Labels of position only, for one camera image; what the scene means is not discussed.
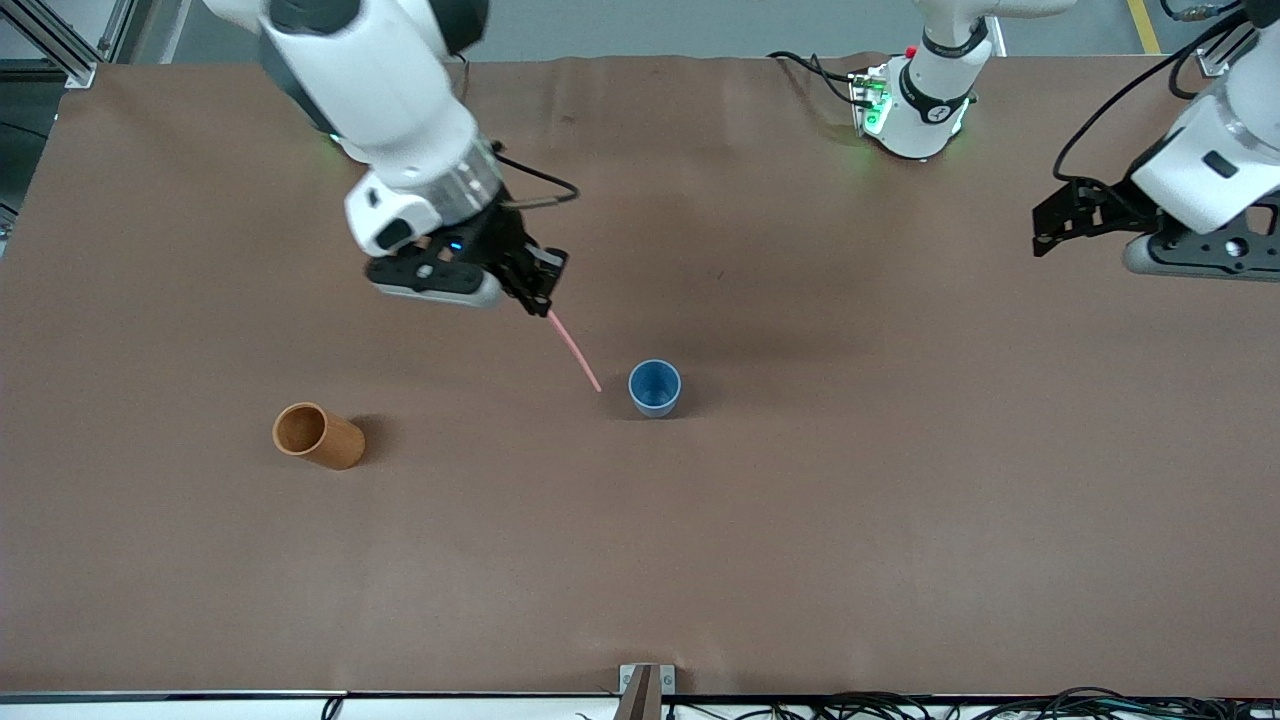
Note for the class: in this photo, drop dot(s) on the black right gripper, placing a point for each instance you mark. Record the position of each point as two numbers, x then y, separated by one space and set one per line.
497 238

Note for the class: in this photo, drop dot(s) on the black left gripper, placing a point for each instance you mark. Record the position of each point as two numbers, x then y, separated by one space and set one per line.
1112 203

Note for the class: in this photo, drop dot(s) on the pink chopstick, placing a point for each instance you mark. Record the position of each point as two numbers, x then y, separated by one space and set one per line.
575 350

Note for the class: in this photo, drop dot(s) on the blue cup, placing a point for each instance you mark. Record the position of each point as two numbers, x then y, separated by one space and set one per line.
655 388

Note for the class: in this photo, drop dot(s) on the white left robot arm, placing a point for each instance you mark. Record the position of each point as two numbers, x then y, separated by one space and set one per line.
930 95

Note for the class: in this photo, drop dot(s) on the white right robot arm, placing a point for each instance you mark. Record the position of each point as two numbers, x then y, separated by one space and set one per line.
370 90

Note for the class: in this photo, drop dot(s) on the orange cylindrical cup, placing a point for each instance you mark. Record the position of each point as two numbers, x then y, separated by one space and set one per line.
335 445

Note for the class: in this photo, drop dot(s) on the brown table cover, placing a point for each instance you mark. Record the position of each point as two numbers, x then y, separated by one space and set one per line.
640 520

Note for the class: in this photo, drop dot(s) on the aluminium frame profile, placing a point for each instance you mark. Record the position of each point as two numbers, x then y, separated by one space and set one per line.
1215 62
60 45

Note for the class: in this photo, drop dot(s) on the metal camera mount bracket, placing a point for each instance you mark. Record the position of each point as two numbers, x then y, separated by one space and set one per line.
645 685

